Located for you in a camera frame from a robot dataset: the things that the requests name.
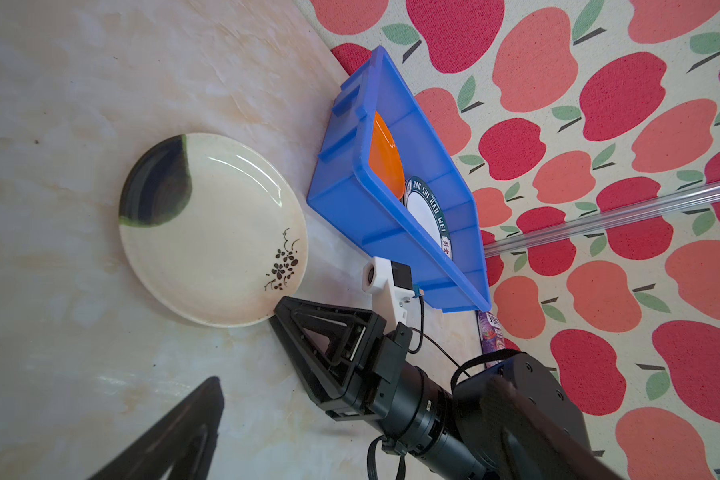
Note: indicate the green-rim Hao Wei plate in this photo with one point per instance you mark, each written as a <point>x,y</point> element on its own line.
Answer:
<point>421,203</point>

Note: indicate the blue plastic bin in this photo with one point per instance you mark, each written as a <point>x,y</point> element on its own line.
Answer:
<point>351,197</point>

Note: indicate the right aluminium frame post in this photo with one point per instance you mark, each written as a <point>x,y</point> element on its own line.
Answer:
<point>687,199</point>

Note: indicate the plain cream plate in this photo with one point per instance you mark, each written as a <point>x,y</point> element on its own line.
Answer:
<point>213,230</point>

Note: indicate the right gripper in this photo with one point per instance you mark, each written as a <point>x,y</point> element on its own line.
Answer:
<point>352,370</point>

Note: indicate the purple candy bag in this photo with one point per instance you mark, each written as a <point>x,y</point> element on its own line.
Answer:
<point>490,333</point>

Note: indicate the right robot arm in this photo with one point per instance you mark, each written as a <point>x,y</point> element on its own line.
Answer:
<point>503,415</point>

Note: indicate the orange plate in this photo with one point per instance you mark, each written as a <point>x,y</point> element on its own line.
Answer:
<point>385,159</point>

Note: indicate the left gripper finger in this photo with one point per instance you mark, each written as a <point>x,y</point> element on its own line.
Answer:
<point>180,445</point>

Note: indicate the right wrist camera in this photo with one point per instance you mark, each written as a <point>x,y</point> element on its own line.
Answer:
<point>395,297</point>

